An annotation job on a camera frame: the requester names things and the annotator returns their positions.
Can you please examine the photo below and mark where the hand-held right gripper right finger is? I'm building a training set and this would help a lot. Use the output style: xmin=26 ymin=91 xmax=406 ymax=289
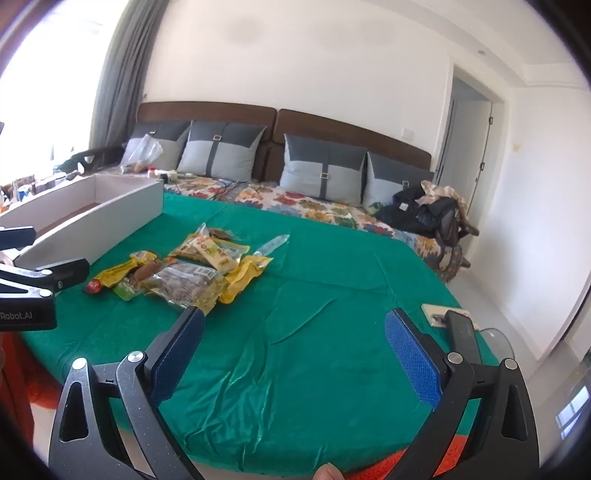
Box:
xmin=385 ymin=308 xmax=540 ymax=480

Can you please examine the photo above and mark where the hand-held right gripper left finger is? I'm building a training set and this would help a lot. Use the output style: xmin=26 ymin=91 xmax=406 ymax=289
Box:
xmin=47 ymin=306 xmax=206 ymax=480

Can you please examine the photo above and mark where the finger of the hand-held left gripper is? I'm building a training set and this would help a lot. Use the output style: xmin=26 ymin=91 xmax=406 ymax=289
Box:
xmin=0 ymin=226 xmax=37 ymax=252
xmin=0 ymin=257 xmax=91 ymax=299

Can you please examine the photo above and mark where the small yellow snack packet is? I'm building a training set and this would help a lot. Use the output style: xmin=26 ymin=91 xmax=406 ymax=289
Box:
xmin=93 ymin=250 xmax=158 ymax=291

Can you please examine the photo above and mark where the large clear snack packet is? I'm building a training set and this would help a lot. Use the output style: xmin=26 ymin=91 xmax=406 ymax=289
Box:
xmin=148 ymin=259 xmax=232 ymax=317

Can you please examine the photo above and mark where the white cardboard box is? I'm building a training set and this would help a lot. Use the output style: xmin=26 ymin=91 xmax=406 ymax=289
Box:
xmin=0 ymin=173 xmax=165 ymax=274

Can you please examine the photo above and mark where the squid snack packet green label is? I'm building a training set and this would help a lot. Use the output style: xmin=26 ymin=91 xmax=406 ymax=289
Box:
xmin=112 ymin=258 xmax=164 ymax=302

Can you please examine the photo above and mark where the large yellow snack bag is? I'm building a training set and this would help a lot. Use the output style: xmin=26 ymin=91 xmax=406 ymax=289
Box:
xmin=218 ymin=255 xmax=274 ymax=305

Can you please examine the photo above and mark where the beige smartphone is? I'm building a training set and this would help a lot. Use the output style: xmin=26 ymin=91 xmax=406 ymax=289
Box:
xmin=421 ymin=303 xmax=472 ymax=329

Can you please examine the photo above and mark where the orange red cloth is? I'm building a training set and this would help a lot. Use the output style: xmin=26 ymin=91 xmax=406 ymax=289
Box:
xmin=0 ymin=331 xmax=68 ymax=412

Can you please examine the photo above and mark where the clear glass bowl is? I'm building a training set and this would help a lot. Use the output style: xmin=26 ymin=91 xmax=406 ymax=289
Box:
xmin=475 ymin=326 xmax=515 ymax=366

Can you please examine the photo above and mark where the white yellow snack packet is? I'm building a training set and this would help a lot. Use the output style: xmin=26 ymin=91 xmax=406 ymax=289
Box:
xmin=194 ymin=236 xmax=251 ymax=274

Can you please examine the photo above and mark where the yellow printed snack packet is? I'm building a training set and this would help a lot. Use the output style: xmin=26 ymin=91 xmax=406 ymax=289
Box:
xmin=167 ymin=232 xmax=211 ymax=260

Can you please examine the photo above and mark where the green blanket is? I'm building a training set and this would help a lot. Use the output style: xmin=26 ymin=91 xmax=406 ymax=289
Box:
xmin=18 ymin=191 xmax=498 ymax=477

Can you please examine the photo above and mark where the brown bag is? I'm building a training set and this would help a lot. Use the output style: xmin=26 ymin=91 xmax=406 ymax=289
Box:
xmin=434 ymin=198 xmax=481 ymax=246

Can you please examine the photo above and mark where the clear plastic bag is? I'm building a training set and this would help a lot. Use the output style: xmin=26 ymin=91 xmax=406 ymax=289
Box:
xmin=119 ymin=134 xmax=164 ymax=174

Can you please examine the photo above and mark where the long clear tube packet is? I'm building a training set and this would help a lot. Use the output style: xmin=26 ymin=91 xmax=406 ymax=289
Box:
xmin=252 ymin=233 xmax=291 ymax=257

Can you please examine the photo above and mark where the bright window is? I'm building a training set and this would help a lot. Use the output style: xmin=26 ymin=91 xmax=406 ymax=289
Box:
xmin=0 ymin=0 xmax=118 ymax=185

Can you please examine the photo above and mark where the grey two-tone pillow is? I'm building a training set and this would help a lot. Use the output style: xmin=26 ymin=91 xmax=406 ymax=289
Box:
xmin=178 ymin=120 xmax=267 ymax=182
xmin=280 ymin=134 xmax=369 ymax=206
xmin=362 ymin=152 xmax=435 ymax=214
xmin=124 ymin=121 xmax=192 ymax=172

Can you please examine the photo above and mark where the beige patterned cloth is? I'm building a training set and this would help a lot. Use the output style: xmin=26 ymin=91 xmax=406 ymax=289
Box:
xmin=420 ymin=181 xmax=468 ymax=205

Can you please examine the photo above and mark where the floral bedsheet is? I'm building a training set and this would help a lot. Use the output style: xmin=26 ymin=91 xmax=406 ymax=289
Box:
xmin=99 ymin=167 xmax=465 ymax=283

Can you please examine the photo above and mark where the grey curtain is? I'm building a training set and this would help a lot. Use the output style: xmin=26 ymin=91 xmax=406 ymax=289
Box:
xmin=90 ymin=0 xmax=168 ymax=154

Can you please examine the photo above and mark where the white door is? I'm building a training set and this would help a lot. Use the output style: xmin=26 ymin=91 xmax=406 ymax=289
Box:
xmin=434 ymin=76 xmax=493 ymax=219

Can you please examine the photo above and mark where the black cable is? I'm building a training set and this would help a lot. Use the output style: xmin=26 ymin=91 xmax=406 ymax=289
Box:
xmin=203 ymin=179 xmax=260 ymax=200

